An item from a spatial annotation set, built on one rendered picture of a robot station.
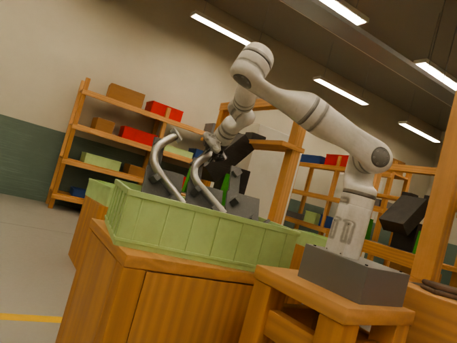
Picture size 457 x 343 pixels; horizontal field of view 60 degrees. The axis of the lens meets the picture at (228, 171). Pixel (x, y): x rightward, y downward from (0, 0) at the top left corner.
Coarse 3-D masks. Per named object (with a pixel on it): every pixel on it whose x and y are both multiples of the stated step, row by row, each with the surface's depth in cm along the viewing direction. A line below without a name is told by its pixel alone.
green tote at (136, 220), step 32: (128, 192) 115; (128, 224) 116; (160, 224) 120; (192, 224) 123; (224, 224) 127; (256, 224) 131; (192, 256) 124; (224, 256) 128; (256, 256) 132; (288, 256) 137
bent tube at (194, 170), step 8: (208, 152) 160; (200, 160) 156; (208, 160) 160; (192, 168) 154; (192, 176) 152; (200, 184) 151; (200, 192) 152; (208, 192) 151; (208, 200) 151; (216, 200) 151
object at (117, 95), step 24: (96, 96) 644; (120, 96) 676; (144, 96) 693; (72, 120) 673; (96, 120) 664; (168, 120) 710; (144, 144) 697; (96, 168) 655; (144, 168) 709; (48, 192) 667; (72, 192) 652
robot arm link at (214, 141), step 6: (204, 132) 144; (216, 132) 145; (204, 138) 144; (210, 138) 143; (216, 138) 145; (222, 138) 143; (210, 144) 143; (216, 144) 143; (222, 144) 146; (228, 144) 148; (216, 150) 143
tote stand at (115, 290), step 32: (96, 224) 144; (96, 256) 133; (128, 256) 108; (160, 256) 117; (96, 288) 124; (128, 288) 109; (160, 288) 114; (192, 288) 119; (224, 288) 124; (64, 320) 147; (96, 320) 115; (128, 320) 110; (160, 320) 114; (192, 320) 120; (224, 320) 126
